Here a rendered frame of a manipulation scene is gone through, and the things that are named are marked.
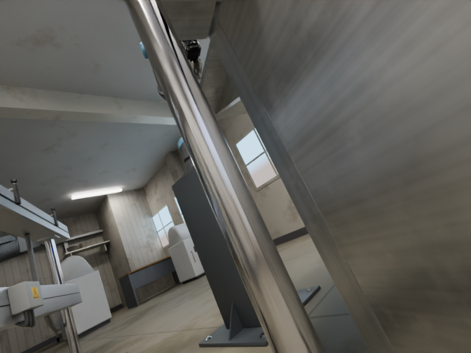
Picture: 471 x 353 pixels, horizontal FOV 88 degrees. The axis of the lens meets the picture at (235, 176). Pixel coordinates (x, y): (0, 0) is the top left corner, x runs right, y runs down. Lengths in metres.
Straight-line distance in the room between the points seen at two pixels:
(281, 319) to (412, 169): 0.23
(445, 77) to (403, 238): 0.20
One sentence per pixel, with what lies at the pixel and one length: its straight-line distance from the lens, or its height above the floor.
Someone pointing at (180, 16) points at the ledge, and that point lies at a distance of 0.65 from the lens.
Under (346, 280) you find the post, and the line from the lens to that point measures 0.52.
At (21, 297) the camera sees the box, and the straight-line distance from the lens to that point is 1.13.
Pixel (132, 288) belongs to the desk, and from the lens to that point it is 6.31.
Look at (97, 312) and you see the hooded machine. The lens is 5.64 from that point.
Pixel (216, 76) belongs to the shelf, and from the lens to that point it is 0.84.
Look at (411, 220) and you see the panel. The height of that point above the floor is 0.31.
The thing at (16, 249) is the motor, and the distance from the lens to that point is 1.99.
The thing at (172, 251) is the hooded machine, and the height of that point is 0.75.
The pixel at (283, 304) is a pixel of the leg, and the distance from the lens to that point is 0.28.
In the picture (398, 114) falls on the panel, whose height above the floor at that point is 0.43.
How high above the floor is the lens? 0.38
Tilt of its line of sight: 13 degrees up
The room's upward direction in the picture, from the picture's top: 25 degrees counter-clockwise
